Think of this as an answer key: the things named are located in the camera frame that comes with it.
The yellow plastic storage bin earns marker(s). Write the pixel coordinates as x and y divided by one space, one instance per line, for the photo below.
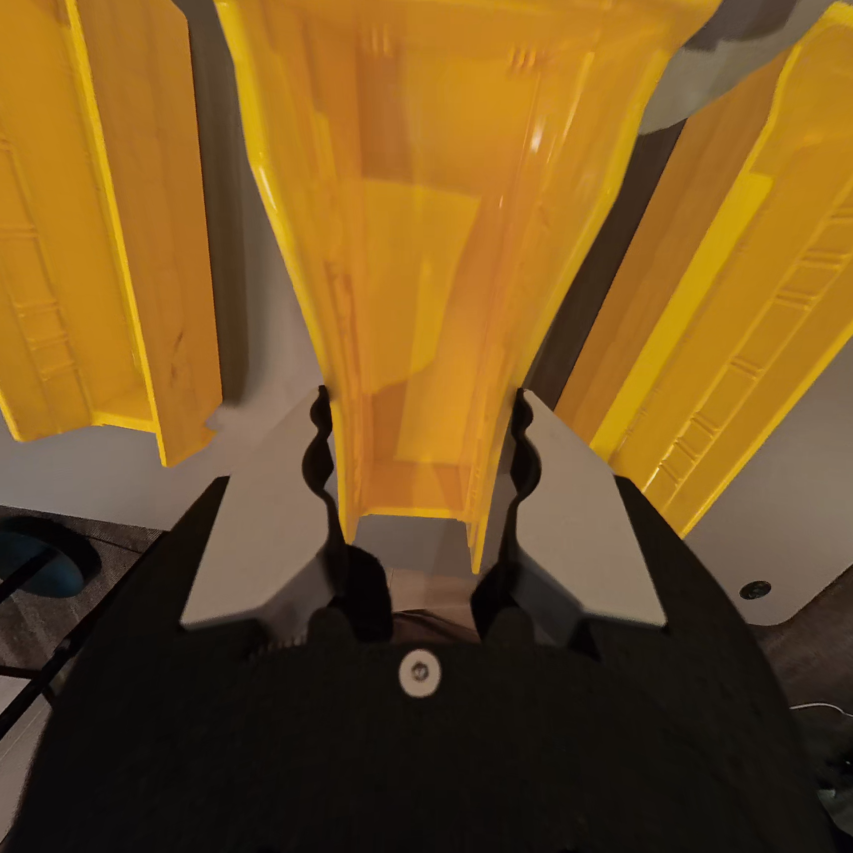
733 300
433 266
66 233

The blue object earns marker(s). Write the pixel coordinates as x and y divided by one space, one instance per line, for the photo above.
46 566

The person's beige trousers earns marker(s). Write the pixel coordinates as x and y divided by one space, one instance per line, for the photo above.
433 593

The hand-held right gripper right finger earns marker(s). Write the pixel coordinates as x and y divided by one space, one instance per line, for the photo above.
580 533

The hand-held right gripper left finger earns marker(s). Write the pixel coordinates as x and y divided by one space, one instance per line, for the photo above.
266 533

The grey desk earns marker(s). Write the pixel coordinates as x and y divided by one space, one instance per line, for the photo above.
799 500

